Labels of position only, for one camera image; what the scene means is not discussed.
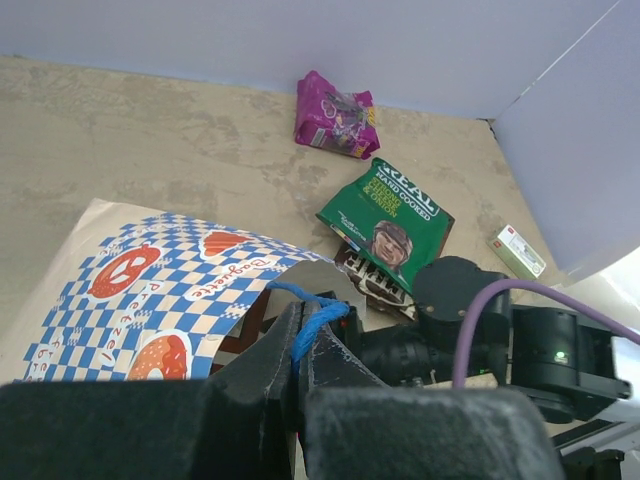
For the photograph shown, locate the brown sea salt chips bag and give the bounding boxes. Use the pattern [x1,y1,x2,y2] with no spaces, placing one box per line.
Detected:
[334,242,416,321]

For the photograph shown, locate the cream cylindrical appliance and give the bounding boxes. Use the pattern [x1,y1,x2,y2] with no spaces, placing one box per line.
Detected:
[554,248,639,303]

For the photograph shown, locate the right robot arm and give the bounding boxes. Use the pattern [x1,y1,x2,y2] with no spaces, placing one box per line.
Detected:
[294,257,639,479]

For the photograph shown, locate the red snack packet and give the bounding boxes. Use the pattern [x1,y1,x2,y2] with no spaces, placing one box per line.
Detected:
[210,291,275,375]

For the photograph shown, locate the purple candy snack bag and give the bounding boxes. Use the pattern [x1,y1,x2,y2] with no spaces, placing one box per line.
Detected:
[294,70,380,160]

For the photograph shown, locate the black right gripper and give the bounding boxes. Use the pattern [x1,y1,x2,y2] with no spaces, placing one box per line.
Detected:
[309,293,430,385]

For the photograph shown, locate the green snack box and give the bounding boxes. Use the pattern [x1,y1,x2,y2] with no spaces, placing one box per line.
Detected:
[317,157,455,293]

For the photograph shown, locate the blue checkered paper bag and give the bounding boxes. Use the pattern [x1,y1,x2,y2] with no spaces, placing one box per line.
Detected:
[0,197,351,480]

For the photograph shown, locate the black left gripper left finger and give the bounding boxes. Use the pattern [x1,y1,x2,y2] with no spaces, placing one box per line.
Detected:
[1,303,301,479]

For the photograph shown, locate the small green white box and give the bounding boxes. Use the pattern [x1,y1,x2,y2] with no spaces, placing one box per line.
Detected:
[488,224,546,281]

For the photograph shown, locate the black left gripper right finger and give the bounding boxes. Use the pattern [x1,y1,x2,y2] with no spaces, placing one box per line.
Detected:
[299,325,565,479]

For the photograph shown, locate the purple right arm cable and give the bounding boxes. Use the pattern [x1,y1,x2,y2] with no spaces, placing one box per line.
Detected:
[451,278,640,389]

